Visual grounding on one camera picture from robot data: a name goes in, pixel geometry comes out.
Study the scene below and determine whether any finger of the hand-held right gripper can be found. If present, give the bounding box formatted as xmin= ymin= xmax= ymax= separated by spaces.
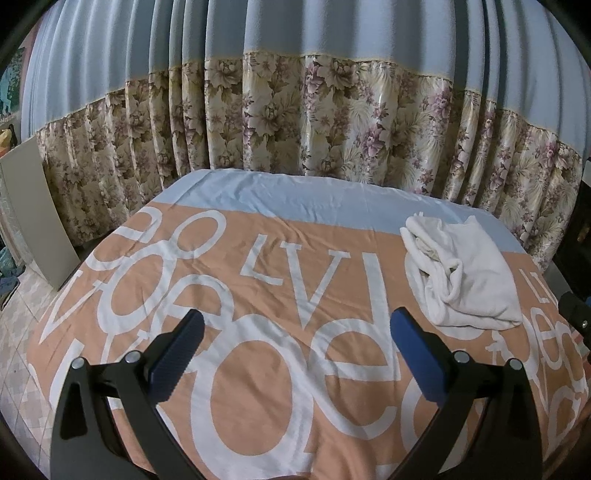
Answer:
xmin=558 ymin=291 xmax=591 ymax=348

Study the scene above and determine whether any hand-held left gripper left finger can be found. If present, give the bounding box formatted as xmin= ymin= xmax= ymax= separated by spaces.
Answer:
xmin=51 ymin=309 xmax=205 ymax=480

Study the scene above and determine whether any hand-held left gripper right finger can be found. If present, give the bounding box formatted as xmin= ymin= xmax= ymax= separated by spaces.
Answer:
xmin=390 ymin=308 xmax=543 ymax=480

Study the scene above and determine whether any white small garment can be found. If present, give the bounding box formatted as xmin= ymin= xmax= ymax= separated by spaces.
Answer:
xmin=400 ymin=211 xmax=523 ymax=331

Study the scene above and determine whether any dark furniture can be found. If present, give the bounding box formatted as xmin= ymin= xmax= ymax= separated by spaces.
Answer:
xmin=553 ymin=157 xmax=591 ymax=298

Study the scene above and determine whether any peach and blue printed bedsheet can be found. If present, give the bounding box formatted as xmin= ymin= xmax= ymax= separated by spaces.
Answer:
xmin=25 ymin=168 xmax=588 ymax=480

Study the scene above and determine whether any grey flat board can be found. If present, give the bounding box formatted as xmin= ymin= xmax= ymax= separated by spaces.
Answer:
xmin=0 ymin=136 xmax=82 ymax=291

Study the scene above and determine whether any blue floral curtain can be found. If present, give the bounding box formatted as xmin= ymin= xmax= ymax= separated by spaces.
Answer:
xmin=21 ymin=0 xmax=591 ymax=274

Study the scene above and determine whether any wall poster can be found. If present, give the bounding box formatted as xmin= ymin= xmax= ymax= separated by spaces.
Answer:
xmin=0 ymin=46 xmax=27 ymax=124

